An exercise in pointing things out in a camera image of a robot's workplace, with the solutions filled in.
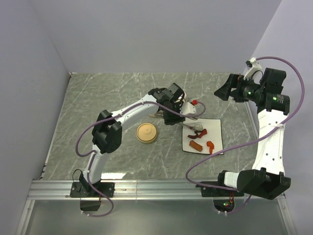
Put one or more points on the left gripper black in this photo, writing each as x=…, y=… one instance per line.
x=170, y=121

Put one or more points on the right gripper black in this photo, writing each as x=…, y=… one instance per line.
x=237, y=81

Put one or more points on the metal serving tongs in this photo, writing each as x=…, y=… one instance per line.
x=160, y=115

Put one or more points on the sushi roll piece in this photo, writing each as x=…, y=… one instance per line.
x=198, y=127

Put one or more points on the red bacon strip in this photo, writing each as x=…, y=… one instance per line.
x=202, y=133

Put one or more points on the dark red curved sausage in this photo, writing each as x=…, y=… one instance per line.
x=193, y=136

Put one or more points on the brown sausage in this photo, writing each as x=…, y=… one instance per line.
x=196, y=146

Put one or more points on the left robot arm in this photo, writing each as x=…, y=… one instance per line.
x=107, y=131

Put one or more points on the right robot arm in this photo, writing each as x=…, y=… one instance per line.
x=267, y=177

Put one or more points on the beige round lunch box lid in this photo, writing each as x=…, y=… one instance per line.
x=146, y=133

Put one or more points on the steel bowl far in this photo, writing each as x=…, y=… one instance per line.
x=184, y=96

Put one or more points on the white square plate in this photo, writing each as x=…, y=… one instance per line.
x=214, y=134

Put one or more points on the orange shrimp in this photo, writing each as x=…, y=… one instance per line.
x=210, y=146

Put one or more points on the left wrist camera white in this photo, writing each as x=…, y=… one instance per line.
x=188, y=109

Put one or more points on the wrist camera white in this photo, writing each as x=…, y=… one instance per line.
x=188, y=109
x=253, y=67

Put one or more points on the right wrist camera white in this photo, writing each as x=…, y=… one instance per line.
x=253, y=67

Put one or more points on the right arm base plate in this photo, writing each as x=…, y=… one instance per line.
x=217, y=192

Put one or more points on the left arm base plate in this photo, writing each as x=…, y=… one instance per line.
x=79, y=190

